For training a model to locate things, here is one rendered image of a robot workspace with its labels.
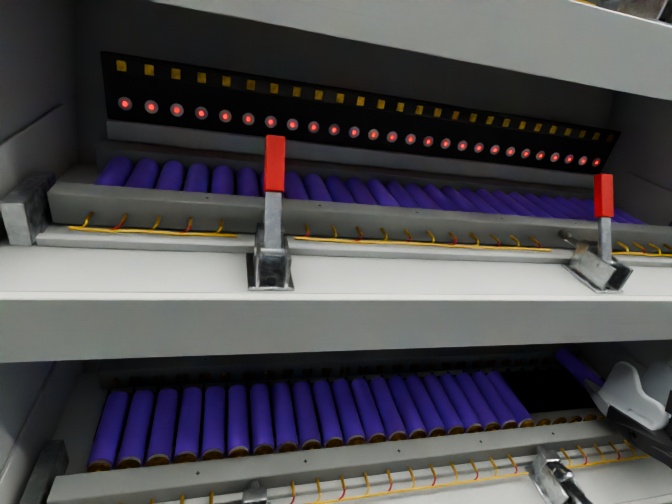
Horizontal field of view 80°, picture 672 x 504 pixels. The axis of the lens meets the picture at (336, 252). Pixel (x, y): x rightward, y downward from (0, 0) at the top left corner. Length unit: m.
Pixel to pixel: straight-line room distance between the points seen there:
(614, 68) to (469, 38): 0.12
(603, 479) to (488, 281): 0.26
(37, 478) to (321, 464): 0.20
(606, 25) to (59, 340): 0.39
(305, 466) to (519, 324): 0.20
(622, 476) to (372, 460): 0.26
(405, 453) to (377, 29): 0.32
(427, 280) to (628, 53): 0.21
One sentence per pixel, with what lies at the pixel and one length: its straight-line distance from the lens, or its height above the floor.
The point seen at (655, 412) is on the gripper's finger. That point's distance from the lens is 0.49.
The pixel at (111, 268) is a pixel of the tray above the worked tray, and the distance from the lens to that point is 0.27.
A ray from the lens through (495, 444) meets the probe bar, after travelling 0.43.
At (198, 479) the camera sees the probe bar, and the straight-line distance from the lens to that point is 0.36.
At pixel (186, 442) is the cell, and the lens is 0.38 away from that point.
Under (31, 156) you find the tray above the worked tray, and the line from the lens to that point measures 0.35.
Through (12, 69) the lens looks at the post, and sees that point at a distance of 0.34.
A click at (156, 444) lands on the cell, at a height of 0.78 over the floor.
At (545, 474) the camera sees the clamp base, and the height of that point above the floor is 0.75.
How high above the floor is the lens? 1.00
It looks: 10 degrees down
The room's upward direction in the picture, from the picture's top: 5 degrees clockwise
